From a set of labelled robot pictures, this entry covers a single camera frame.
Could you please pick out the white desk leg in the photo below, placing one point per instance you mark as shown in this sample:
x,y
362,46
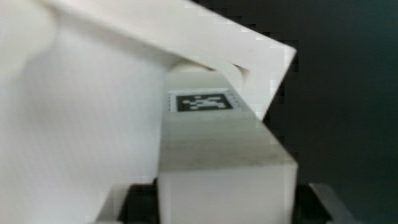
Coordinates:
x,y
227,172

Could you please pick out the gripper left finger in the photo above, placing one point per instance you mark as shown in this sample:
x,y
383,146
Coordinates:
x,y
113,205

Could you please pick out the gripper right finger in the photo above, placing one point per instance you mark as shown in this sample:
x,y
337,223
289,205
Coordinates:
x,y
319,206

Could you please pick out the white desk top tray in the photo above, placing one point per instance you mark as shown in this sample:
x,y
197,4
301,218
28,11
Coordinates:
x,y
88,52

